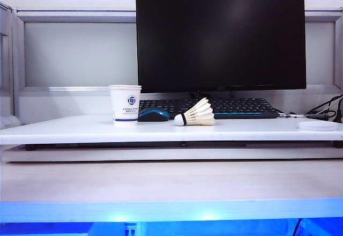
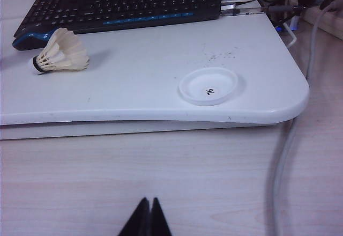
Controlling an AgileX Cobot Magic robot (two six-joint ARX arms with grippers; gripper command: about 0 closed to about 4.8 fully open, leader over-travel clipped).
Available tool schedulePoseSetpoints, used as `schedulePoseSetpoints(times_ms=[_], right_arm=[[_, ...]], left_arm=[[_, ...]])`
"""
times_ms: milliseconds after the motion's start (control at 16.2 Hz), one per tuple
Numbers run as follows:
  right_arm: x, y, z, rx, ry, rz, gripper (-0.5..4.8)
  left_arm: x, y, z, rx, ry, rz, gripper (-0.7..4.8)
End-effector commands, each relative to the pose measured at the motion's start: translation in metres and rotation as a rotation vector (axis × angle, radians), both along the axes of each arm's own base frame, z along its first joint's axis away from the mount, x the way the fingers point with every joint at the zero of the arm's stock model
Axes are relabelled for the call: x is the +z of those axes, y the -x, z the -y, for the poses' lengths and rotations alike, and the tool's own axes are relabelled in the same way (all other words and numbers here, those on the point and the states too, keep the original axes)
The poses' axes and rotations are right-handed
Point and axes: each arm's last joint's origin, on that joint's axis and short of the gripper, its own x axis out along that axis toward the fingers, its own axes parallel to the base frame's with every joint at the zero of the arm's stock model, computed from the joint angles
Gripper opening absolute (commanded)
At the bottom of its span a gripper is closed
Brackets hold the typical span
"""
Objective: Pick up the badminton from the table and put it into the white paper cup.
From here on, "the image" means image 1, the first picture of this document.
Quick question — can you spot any thin dark cable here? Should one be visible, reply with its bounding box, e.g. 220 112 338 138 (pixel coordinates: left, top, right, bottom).
291 218 304 236

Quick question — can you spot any black keyboard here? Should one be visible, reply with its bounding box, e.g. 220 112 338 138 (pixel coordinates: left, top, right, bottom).
138 98 280 120

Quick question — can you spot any white paper cup blue logo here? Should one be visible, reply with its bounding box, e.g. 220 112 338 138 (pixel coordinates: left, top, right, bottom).
108 84 143 127

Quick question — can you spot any black computer monitor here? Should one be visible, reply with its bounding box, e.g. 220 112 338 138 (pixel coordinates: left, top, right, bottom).
135 0 307 93

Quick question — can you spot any grey desk partition frame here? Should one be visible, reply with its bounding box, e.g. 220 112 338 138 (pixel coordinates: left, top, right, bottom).
0 1 343 126

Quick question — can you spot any black cable bundle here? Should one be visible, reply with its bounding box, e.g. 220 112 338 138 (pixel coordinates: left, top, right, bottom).
307 93 343 123

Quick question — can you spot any blue lit aluminium rail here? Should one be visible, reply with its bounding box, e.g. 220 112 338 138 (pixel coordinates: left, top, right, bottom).
0 197 343 224

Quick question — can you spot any white rounded object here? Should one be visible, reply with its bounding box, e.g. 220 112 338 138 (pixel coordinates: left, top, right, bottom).
0 114 21 130

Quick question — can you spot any clear round plastic lid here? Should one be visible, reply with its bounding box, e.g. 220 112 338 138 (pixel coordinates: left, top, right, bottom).
299 121 337 131

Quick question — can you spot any black and silver pen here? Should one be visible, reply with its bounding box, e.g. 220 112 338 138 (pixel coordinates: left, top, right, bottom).
278 113 329 120

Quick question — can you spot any white plug connector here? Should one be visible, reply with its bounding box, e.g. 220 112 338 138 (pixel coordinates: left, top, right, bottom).
124 222 138 236

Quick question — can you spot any white feather shuttlecock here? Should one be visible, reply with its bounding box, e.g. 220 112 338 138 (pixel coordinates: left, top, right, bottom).
174 97 216 127

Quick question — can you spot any black and blue mouse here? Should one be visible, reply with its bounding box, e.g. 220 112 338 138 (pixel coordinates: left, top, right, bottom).
137 108 170 122

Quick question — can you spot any black monitor stand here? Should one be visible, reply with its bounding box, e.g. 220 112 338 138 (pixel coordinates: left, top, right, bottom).
189 91 213 99

